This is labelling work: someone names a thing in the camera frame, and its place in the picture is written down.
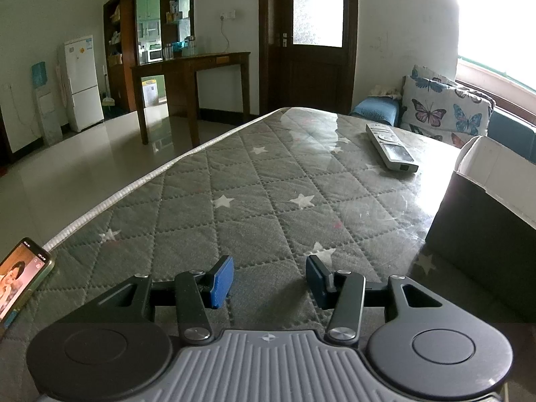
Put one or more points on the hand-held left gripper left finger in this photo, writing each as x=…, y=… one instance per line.
x=222, y=280

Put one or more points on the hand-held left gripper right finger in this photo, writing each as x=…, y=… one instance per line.
x=318, y=280

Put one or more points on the grey cardboard box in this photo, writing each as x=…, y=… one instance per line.
x=481, y=226

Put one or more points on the grey quilted star table cover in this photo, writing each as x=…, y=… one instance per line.
x=251, y=201

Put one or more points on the grey remote control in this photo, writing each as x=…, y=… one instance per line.
x=389, y=146

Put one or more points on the blue sofa armrest cover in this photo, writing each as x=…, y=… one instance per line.
x=374, y=111

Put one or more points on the smartphone with lit screen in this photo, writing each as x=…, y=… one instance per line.
x=21, y=276

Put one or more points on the crumpled beige cloth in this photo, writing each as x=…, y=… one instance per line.
x=385, y=91

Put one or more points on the white box under table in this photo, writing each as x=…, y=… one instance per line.
x=150, y=92

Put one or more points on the dark wooden door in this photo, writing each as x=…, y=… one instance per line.
x=310, y=75

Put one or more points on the butterfly print cushion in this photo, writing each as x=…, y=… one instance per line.
x=439, y=109

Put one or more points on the broom with dustpan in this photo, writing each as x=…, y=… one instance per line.
x=108, y=100

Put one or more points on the dark wooden console table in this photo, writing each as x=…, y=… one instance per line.
x=188, y=60

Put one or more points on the wooden shelf cabinet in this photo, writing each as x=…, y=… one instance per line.
x=121, y=79

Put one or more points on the white microwave oven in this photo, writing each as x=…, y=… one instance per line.
x=155, y=55

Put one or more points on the glass jar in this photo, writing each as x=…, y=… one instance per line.
x=190, y=46
x=167, y=51

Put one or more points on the white refrigerator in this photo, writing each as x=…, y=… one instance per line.
x=83, y=83

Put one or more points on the dark sofa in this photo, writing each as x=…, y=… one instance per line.
x=513, y=127

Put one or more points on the white water dispenser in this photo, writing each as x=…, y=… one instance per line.
x=44, y=100

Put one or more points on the bright window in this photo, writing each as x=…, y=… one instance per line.
x=498, y=16

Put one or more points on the white wall socket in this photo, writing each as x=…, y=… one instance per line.
x=227, y=15

